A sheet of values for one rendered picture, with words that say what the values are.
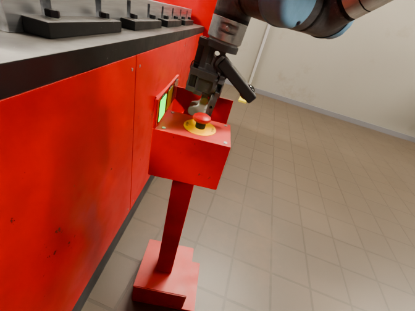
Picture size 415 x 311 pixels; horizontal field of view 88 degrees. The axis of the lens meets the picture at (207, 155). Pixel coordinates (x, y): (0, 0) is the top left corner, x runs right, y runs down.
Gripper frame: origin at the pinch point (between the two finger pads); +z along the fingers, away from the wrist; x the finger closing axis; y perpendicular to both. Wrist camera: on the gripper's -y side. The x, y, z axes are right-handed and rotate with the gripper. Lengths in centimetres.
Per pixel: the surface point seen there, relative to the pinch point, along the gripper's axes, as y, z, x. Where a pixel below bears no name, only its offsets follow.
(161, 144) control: 7.8, 0.0, 15.1
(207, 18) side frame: 19, -18, -162
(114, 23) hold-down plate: 33.5, -12.9, -18.4
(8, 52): 31.9, -10.7, 19.9
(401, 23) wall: -222, -89, -307
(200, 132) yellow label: 1.0, -3.9, 12.2
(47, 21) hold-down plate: 35.3, -13.4, 6.5
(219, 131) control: -3.1, -4.2, 9.5
